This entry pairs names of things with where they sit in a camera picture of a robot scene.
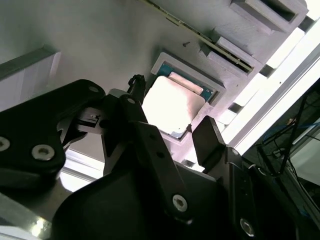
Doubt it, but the silver CPU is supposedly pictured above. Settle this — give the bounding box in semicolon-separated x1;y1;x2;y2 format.
141;63;216;140

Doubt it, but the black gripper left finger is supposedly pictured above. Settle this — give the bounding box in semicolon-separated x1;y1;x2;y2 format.
0;74;195;225

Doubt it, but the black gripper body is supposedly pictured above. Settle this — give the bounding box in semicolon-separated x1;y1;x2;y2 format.
51;162;228;240

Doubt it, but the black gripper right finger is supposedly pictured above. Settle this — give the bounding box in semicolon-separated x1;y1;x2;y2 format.
191;115;264;240

